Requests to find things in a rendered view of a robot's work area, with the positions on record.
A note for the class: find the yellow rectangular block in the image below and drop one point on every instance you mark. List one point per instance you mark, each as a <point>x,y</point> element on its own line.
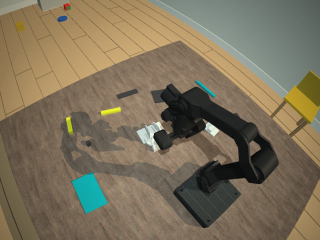
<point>69,125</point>

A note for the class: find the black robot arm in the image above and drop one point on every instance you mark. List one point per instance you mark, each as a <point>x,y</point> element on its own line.
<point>194,105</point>

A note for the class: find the dark grey flat bar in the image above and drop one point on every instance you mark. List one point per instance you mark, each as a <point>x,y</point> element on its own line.
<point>127,93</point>

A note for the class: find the yellow rectangular bar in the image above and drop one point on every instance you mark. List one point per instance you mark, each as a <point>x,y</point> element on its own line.
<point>110,111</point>

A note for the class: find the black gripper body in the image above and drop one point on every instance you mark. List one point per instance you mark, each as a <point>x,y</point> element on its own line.
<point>164,140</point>

